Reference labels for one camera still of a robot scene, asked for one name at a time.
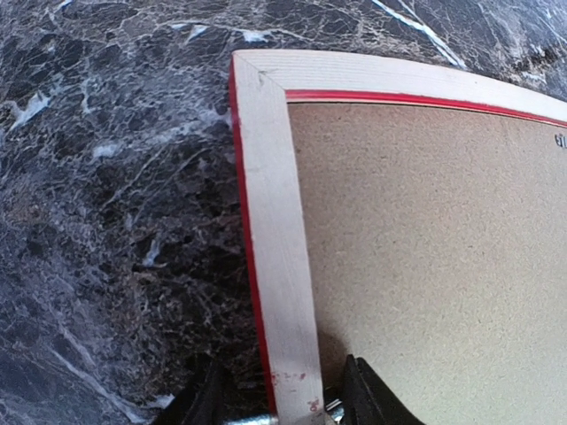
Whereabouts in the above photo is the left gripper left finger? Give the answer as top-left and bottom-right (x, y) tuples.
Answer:
(154, 358), (225, 425)

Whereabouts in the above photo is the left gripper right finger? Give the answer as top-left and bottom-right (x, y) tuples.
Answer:
(341, 354), (423, 425)

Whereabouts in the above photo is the brown frame backing board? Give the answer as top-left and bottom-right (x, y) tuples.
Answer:
(289, 104), (566, 424)

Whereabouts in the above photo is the red wooden picture frame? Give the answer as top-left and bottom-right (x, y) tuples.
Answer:
(230, 50), (566, 424)

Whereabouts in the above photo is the metal frame turn clip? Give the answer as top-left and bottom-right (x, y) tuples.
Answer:
(307, 394), (345, 425)

